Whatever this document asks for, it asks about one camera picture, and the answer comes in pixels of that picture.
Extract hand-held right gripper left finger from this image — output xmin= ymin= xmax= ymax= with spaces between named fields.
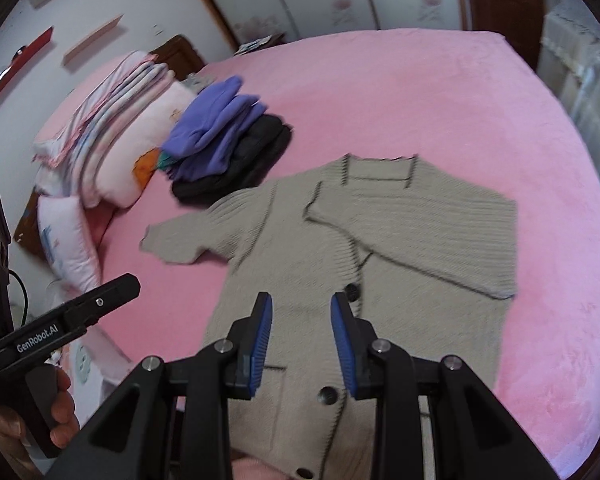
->
xmin=65 ymin=291 xmax=273 ymax=480

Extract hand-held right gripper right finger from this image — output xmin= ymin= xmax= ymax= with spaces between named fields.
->
xmin=330 ymin=291 xmax=563 ymax=480

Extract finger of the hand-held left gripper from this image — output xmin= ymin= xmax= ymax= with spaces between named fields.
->
xmin=62 ymin=273 xmax=142 ymax=330

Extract beige knit cardigan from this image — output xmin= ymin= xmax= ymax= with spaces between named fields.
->
xmin=140 ymin=154 xmax=520 ymax=480

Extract black folded clothes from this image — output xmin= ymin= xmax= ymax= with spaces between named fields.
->
xmin=171 ymin=114 xmax=293 ymax=207

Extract purple folded clothes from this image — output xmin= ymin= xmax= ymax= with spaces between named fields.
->
xmin=161 ymin=76 xmax=268 ymax=184

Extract person's left hand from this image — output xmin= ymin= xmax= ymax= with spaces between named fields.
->
xmin=0 ymin=367 xmax=81 ymax=461

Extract pink striped folded quilts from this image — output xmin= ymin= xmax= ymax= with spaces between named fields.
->
xmin=32 ymin=51 xmax=177 ymax=197

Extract pink white pillows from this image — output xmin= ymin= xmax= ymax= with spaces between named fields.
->
xmin=12 ymin=35 xmax=206 ymax=261

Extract pink bed blanket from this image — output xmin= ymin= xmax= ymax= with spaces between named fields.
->
xmin=32 ymin=29 xmax=600 ymax=480

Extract brown wooden door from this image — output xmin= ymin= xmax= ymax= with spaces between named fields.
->
xmin=466 ymin=0 xmax=547 ymax=72

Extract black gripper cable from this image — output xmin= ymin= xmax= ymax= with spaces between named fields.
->
xmin=8 ymin=269 xmax=30 ymax=325

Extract red wall shelf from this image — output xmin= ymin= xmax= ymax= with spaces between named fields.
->
xmin=0 ymin=26 xmax=55 ymax=98

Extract light wooden wall shelf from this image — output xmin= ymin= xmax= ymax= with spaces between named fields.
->
xmin=62 ymin=14 xmax=125 ymax=67

